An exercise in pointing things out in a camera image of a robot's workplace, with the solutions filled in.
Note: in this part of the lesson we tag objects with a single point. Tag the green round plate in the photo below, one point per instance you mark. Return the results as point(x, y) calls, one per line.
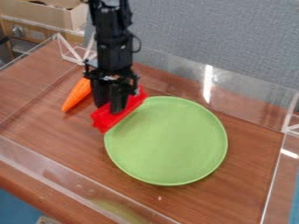
point(170, 143)

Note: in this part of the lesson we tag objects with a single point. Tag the clear acrylic tray wall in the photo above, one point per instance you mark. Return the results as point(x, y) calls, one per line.
point(54, 164)

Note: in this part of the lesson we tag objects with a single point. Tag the cardboard box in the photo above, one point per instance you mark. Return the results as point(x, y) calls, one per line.
point(60, 13)

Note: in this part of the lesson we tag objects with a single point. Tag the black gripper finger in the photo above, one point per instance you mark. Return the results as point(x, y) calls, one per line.
point(99, 88)
point(119, 93)

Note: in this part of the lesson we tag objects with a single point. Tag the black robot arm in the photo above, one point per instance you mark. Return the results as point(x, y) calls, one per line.
point(111, 17)

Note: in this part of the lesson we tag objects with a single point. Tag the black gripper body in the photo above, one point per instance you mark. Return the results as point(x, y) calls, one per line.
point(113, 67)

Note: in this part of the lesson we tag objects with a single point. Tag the orange toy carrot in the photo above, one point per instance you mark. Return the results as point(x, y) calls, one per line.
point(79, 92)

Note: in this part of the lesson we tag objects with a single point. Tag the red star-shaped block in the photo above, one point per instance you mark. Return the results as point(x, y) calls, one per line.
point(106, 120)

